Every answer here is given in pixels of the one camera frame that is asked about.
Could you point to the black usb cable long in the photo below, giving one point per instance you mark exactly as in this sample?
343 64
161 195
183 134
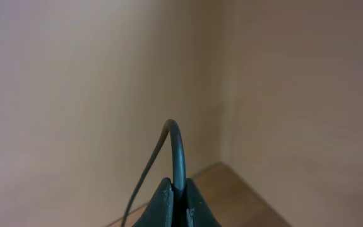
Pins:
178 181

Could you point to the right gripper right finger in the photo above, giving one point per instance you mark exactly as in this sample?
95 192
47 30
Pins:
198 212

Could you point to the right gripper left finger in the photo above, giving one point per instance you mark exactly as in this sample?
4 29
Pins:
158 212

